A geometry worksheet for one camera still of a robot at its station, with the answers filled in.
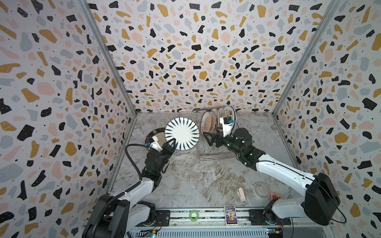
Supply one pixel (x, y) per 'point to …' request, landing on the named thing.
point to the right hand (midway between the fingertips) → (210, 131)
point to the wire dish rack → (206, 152)
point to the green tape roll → (194, 215)
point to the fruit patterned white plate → (230, 111)
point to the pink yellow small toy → (275, 196)
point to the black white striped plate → (185, 132)
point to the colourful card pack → (231, 216)
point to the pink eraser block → (241, 194)
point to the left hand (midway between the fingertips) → (177, 139)
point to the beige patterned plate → (222, 112)
